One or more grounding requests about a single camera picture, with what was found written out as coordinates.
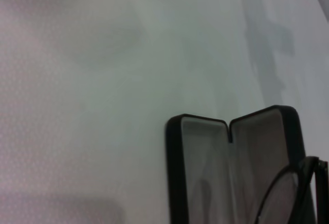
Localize black glasses case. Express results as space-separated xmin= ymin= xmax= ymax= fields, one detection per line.
xmin=166 ymin=105 xmax=317 ymax=224

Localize black glasses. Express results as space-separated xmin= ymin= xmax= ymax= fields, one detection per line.
xmin=254 ymin=156 xmax=329 ymax=224

